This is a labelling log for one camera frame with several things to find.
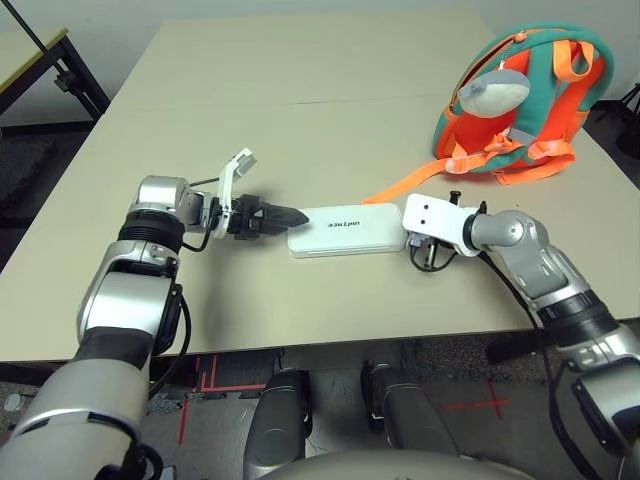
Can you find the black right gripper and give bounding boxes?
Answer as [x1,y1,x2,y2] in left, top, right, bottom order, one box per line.
[405,233,447,272]

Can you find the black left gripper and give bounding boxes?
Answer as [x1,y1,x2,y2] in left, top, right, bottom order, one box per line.
[227,192,309,242]

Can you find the white pencil case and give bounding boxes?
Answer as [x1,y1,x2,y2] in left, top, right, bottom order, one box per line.
[287,202,405,260]

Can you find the orange and teal backpack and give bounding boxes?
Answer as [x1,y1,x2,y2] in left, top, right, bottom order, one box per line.
[360,20,617,205]

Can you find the speckled grey floor mat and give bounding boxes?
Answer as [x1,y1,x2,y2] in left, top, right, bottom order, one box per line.
[399,334,551,396]

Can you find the black table base bar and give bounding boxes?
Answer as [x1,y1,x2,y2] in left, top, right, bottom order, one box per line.
[0,360,56,387]
[487,327,556,366]

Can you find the grey right robot leg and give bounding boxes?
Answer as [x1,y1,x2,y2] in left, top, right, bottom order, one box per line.
[360,362,459,456]

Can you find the grey robot leg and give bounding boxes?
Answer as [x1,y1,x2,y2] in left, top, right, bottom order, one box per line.
[360,362,459,456]
[243,368,314,480]

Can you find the grey plush shark toy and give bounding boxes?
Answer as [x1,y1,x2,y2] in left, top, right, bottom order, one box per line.
[458,68,532,117]

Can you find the grey left robot leg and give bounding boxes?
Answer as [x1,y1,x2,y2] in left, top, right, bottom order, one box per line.
[243,368,314,480]

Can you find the grey robot torso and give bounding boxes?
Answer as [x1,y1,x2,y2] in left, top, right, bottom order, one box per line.
[259,449,531,480]

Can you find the black tripod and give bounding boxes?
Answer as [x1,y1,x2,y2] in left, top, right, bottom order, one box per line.
[594,82,640,161]

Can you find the thin black pole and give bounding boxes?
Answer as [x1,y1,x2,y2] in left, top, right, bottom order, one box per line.
[7,0,76,94]

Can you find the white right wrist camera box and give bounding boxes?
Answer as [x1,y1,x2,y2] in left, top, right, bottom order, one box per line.
[401,193,477,257]

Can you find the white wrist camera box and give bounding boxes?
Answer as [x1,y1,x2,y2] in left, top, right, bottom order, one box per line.
[401,193,477,257]
[214,147,259,239]

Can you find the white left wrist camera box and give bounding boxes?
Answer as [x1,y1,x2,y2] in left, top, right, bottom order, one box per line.
[214,147,259,239]

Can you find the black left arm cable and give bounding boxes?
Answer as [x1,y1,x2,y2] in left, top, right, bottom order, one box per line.
[149,174,224,401]

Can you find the side table with black frame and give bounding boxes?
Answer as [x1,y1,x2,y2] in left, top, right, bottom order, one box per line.
[0,25,111,126]

